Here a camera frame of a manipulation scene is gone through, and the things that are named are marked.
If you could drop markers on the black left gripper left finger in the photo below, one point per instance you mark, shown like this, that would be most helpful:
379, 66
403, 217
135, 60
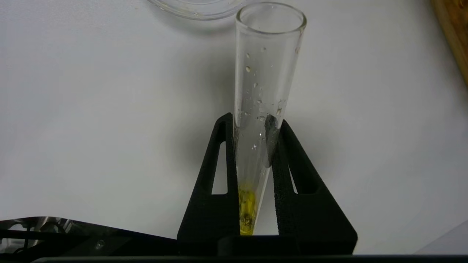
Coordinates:
210, 215

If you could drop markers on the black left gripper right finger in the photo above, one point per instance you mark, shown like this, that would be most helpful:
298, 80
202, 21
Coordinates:
307, 215

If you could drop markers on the glass tube with yellow pigment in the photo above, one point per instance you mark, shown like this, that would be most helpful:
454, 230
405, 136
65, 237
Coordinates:
261, 91

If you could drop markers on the wooden test tube rack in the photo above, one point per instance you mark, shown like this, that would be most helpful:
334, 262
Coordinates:
455, 33

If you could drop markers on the clear glass dish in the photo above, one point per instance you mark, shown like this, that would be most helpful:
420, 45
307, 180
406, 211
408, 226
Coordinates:
197, 9

